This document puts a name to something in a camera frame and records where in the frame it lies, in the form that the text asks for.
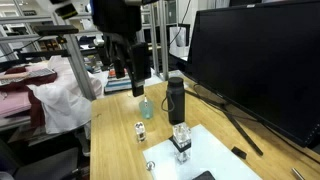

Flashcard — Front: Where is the small black block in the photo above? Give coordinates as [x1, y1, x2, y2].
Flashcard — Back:
[231, 146, 248, 160]

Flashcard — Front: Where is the grey keyboard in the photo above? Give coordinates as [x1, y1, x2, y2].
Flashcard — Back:
[0, 67, 56, 87]

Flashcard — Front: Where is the black water bottle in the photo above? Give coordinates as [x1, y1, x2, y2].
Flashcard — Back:
[161, 76, 186, 126]

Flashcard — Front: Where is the white cloth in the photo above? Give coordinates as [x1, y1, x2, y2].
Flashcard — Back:
[26, 54, 104, 135]

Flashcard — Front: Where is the small clear glass shaker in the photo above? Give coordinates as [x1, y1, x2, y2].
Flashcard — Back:
[133, 121, 148, 143]

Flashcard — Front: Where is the grey office chair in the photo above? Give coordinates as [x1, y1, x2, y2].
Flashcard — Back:
[0, 138, 81, 180]

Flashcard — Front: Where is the small round silver object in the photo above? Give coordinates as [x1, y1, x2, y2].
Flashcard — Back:
[145, 160, 156, 172]

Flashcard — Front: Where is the pink cloth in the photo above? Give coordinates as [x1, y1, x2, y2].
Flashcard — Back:
[0, 89, 33, 118]

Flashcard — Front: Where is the stack of books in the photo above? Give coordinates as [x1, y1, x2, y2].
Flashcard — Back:
[103, 74, 133, 94]

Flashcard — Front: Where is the aluminium frame post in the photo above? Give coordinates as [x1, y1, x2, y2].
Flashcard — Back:
[49, 0, 98, 101]

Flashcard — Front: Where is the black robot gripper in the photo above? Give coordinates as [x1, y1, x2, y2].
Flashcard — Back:
[99, 31, 153, 98]

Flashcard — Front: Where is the white board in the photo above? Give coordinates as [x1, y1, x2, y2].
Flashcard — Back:
[142, 123, 264, 180]

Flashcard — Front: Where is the black rod piece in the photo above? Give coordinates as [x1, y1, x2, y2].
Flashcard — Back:
[184, 88, 264, 157]

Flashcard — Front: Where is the black board eraser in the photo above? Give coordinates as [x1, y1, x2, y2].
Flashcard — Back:
[192, 170, 216, 180]

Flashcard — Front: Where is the large black monitor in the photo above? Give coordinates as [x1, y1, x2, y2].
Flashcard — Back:
[186, 0, 320, 148]

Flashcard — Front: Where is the teal plastic cup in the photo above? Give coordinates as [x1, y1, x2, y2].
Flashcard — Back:
[138, 99, 155, 120]

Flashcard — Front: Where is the silver metal cylinder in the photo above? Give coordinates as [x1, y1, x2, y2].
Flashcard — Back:
[290, 167, 306, 180]

